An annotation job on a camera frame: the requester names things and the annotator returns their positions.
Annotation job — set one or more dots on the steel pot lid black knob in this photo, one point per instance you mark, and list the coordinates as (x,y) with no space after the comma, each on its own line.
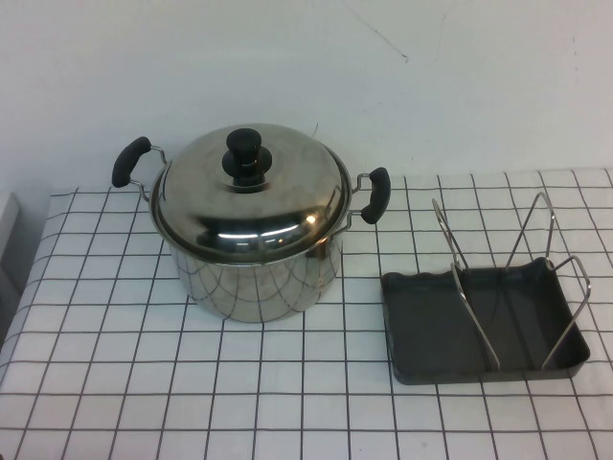
(215,191)

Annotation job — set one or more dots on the black plastic drip tray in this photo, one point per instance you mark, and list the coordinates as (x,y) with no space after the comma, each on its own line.
(431,326)

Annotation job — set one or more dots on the stainless steel cooking pot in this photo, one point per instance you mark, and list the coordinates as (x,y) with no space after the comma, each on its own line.
(258,287)

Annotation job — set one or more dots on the white black grid tablecloth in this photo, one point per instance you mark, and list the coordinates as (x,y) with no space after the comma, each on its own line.
(143,383)

